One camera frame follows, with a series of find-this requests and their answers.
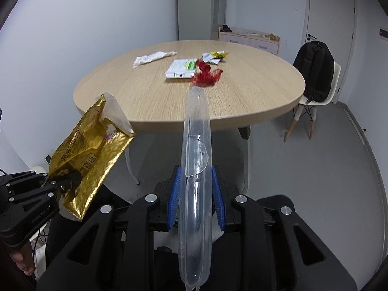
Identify white tissue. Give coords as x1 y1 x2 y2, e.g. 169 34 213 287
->
132 51 177 68

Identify white chair wooden legs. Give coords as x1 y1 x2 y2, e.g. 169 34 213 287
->
283 62 341 142

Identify tall grey cabinet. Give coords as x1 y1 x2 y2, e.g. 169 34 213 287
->
178 0 226 40

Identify clear plastic tube case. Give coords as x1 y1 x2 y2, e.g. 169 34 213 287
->
178 87 212 290

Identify round wooden table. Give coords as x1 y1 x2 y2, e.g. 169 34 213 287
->
73 39 306 185

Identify white door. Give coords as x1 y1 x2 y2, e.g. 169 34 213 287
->
302 0 358 67

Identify red mesh net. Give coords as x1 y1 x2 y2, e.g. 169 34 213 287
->
191 59 223 87

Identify gold foil bag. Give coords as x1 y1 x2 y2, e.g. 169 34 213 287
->
48 93 136 221

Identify black backpack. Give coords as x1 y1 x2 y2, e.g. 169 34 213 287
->
293 41 335 103

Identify person's left hand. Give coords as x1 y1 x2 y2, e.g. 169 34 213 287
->
9 241 35 276

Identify yellow silver snack wrapper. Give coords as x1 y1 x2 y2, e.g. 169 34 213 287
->
201 51 228 65

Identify white green medicine box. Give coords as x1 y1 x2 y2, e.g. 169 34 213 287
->
165 58 197 79

